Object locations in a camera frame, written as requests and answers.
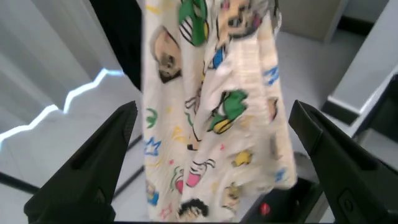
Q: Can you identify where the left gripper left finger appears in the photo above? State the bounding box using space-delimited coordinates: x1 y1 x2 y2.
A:
24 100 139 222

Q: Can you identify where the white curtain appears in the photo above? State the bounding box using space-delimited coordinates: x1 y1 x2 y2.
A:
0 0 125 138

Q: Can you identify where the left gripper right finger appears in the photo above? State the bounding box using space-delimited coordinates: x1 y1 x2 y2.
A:
288 99 398 222

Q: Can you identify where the black short-sleeved shirt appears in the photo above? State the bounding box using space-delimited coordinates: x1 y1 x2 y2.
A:
89 0 143 91

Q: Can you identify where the cream printed garment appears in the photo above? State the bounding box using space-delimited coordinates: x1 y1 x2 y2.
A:
141 0 298 222

